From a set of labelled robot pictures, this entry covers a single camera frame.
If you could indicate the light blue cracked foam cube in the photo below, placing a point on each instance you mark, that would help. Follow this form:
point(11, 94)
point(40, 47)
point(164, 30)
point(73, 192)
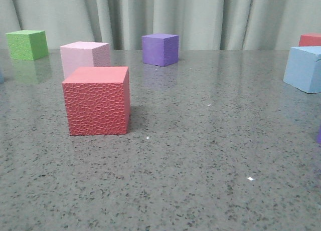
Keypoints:
point(303, 68)

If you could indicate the pink foam cube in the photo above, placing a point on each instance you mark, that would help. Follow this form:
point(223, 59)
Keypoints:
point(84, 54)

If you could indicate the green foam cube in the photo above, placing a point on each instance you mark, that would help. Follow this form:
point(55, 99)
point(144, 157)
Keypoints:
point(27, 44)

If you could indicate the grey curtain backdrop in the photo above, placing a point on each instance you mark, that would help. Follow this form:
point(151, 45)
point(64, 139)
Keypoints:
point(200, 24)

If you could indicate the dark purple foam cube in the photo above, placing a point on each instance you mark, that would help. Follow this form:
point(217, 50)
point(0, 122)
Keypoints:
point(160, 49)

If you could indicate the red textured foam cube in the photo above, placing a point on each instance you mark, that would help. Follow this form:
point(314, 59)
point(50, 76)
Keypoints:
point(97, 100)

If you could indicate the red foam cube right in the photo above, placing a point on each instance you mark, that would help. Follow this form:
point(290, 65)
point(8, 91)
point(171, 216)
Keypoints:
point(310, 39)

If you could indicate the light purple foam cube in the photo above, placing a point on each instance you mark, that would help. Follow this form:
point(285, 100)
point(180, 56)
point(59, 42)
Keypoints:
point(318, 138)

